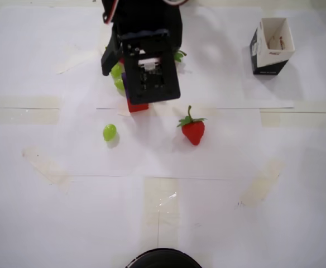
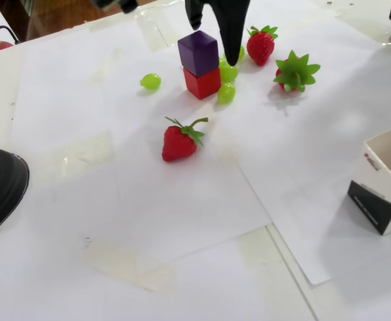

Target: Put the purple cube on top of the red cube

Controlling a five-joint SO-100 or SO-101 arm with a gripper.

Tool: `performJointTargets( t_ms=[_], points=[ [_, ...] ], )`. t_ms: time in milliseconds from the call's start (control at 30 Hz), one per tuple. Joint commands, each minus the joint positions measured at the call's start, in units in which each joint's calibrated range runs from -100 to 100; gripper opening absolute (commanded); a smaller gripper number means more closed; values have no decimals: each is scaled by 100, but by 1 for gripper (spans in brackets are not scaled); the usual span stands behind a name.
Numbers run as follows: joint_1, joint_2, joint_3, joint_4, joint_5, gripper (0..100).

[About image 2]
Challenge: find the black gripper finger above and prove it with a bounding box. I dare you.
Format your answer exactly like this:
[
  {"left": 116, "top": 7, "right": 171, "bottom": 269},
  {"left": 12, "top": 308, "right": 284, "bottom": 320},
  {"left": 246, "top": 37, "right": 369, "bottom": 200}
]
[
  {"left": 184, "top": 0, "right": 206, "bottom": 30},
  {"left": 208, "top": 0, "right": 252, "bottom": 67}
]

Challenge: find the purple wooden cube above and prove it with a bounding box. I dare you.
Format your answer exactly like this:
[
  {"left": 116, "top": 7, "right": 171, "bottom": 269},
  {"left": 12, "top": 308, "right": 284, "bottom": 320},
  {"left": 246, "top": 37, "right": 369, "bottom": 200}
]
[{"left": 177, "top": 30, "right": 219, "bottom": 78}]

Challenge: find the white and black carton box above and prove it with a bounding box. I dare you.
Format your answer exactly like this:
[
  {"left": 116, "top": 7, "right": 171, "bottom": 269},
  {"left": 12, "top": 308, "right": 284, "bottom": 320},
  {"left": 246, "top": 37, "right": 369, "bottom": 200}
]
[{"left": 347, "top": 122, "right": 391, "bottom": 237}]

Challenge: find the black round stand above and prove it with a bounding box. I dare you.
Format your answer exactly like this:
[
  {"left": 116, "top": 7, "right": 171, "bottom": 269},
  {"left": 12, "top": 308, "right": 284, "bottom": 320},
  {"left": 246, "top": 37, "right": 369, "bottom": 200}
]
[{"left": 0, "top": 148, "right": 31, "bottom": 239}]

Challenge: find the red wooden cube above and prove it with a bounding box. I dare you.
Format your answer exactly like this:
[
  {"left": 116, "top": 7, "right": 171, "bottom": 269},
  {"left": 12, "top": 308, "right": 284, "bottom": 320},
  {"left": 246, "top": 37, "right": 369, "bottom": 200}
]
[{"left": 183, "top": 66, "right": 222, "bottom": 100}]

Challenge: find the red strawberry with thin leaves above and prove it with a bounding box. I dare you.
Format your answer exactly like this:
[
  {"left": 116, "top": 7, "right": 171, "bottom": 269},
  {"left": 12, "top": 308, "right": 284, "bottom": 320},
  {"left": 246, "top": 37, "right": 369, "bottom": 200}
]
[{"left": 246, "top": 25, "right": 279, "bottom": 67}]

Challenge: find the red strawberry with long stem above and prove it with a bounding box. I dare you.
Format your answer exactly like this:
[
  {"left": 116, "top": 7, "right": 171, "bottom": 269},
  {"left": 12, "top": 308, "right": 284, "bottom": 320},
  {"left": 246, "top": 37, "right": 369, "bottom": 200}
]
[{"left": 161, "top": 116, "right": 210, "bottom": 163}]

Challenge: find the red strawberry with broad leaves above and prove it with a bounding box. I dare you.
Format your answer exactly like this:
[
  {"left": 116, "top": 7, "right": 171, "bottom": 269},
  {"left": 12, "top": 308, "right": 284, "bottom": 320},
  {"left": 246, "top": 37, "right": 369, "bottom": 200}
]
[{"left": 272, "top": 49, "right": 321, "bottom": 94}]

